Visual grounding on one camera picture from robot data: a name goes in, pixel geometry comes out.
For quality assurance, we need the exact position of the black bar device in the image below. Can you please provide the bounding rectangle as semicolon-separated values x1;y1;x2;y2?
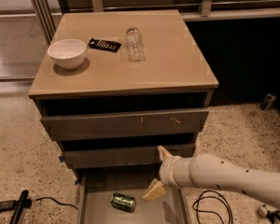
9;189;32;224

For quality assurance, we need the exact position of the white power strip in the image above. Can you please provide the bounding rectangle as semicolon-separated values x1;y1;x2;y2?
258;204;280;224

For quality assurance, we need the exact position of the green soda can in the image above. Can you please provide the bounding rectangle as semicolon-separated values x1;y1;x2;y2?
110;192;136;213

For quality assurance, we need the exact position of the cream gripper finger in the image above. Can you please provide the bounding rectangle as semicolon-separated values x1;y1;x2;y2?
142;178;168;202
158;146;172;161

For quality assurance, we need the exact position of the grey drawer cabinet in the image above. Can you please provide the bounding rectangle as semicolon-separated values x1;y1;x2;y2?
28;9;219;224

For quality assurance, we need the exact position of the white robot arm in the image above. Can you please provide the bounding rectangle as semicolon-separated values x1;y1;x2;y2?
142;146;280;210

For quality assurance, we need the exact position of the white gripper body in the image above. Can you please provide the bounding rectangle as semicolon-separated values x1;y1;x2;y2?
159;156;193;189

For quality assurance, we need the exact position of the black power adapter with cable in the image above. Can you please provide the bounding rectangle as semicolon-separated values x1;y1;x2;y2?
0;197;77;213

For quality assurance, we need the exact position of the grey bottom drawer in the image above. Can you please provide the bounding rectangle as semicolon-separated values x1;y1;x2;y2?
77;164;190;224

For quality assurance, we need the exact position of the grey drawer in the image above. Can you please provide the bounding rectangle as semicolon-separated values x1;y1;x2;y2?
41;109;208;141
61;143;197;170
77;164;190;224

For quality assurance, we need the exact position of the grey middle drawer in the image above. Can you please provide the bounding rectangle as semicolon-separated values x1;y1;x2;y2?
61;143;197;170

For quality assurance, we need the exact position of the black coiled cable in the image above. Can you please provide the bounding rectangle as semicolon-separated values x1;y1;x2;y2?
191;189;234;224

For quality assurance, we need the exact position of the small grey floor device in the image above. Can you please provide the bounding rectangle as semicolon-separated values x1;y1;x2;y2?
259;93;276;111

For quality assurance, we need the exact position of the black snack packet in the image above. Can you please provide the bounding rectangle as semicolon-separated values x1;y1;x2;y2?
89;38;121;53

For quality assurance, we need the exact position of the grey top drawer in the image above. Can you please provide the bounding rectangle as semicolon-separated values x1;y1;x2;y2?
41;109;208;141

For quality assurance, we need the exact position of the clear plastic bottle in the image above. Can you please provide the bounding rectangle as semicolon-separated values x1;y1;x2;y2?
126;27;146;62

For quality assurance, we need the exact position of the white ceramic bowl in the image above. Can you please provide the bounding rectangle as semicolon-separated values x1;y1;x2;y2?
47;39;87;70

